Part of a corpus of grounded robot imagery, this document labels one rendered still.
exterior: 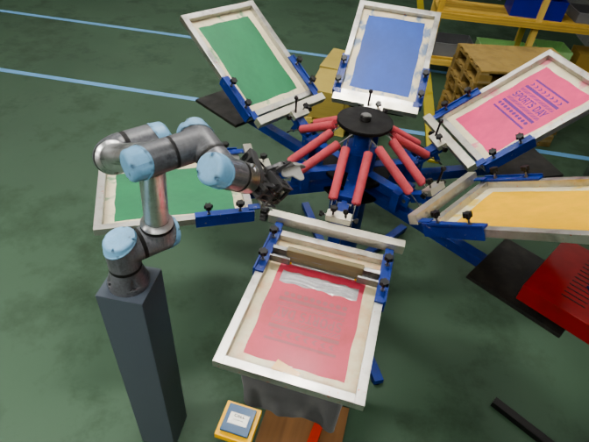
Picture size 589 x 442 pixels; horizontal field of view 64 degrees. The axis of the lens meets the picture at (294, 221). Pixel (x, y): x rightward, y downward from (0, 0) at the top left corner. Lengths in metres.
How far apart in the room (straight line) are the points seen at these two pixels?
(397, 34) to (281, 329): 2.38
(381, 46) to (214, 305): 2.15
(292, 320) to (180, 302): 1.44
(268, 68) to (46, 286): 2.11
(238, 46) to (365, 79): 0.89
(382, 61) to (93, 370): 2.73
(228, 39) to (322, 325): 2.02
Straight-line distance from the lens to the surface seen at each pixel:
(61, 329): 3.38
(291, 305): 2.06
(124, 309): 1.85
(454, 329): 3.43
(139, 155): 1.04
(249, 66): 3.21
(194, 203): 2.56
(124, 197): 2.65
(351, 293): 2.13
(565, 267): 2.45
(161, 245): 1.73
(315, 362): 1.91
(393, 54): 3.54
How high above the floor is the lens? 2.57
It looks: 41 degrees down
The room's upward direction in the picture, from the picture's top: 5 degrees clockwise
